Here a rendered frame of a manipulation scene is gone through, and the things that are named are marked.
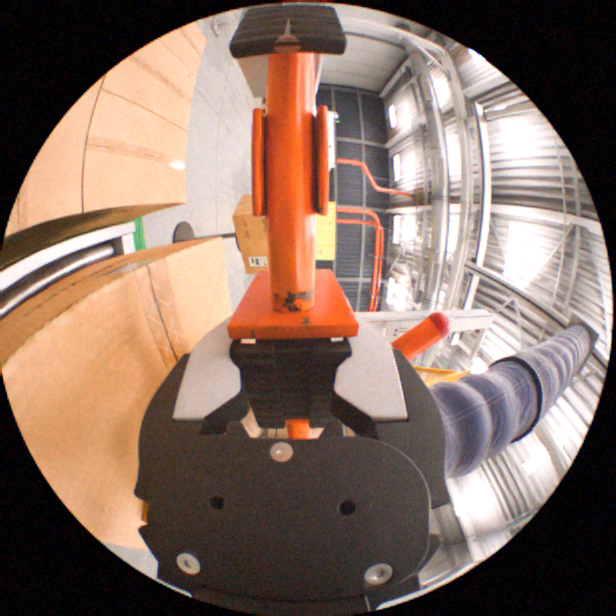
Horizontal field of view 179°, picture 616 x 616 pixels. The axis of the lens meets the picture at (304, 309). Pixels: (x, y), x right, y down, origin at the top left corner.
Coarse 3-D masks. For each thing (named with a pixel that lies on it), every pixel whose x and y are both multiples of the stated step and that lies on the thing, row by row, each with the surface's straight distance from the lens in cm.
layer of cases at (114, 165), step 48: (144, 48) 106; (192, 48) 145; (96, 96) 79; (144, 96) 95; (48, 144) 65; (96, 144) 72; (144, 144) 87; (48, 192) 60; (96, 192) 67; (144, 192) 82; (48, 240) 93
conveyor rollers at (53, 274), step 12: (84, 252) 63; (96, 252) 64; (108, 252) 66; (60, 264) 58; (72, 264) 59; (84, 264) 61; (36, 276) 56; (48, 276) 56; (60, 276) 57; (24, 288) 54; (36, 288) 55; (0, 300) 54; (12, 300) 53; (24, 300) 54; (0, 312) 53
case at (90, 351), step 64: (128, 256) 39; (192, 256) 26; (64, 320) 14; (128, 320) 17; (192, 320) 26; (64, 384) 14; (128, 384) 18; (64, 448) 15; (128, 448) 18; (128, 512) 20
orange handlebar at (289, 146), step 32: (288, 64) 11; (288, 96) 10; (256, 128) 9; (288, 128) 9; (320, 128) 9; (256, 160) 8; (288, 160) 8; (320, 160) 8; (256, 192) 8; (288, 192) 8; (320, 192) 8; (288, 224) 8; (288, 256) 8; (288, 288) 9
